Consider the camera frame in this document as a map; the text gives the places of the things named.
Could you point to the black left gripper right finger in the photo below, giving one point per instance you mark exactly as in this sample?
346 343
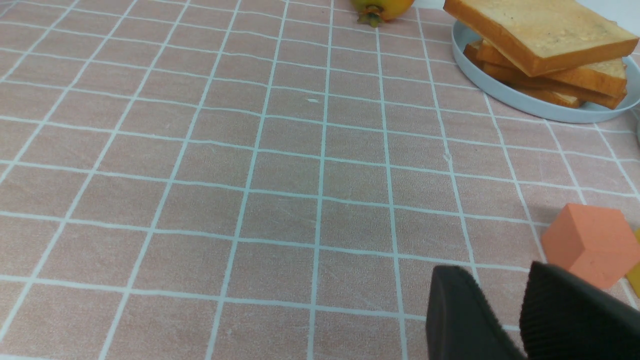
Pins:
563 317

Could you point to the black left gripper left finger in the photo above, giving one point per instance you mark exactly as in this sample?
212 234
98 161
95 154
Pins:
460 324

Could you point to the toast slice placed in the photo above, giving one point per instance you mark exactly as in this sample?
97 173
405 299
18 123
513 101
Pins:
608 77
544 36

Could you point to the orange foam cube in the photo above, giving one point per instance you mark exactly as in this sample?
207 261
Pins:
593 243

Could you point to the yellow foam block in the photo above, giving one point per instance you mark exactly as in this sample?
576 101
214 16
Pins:
635 272

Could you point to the light blue bread plate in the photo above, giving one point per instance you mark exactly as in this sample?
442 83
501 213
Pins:
587 114

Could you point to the toast slice bottom remaining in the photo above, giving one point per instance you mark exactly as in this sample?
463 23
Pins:
548 96

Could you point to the toast slice remaining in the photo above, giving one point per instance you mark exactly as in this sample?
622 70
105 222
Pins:
548 96
511 77

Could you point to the toast slice upper remaining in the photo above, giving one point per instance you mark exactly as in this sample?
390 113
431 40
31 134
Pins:
511 77

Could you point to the pink checkered tablecloth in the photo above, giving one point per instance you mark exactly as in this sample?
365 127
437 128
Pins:
265 180

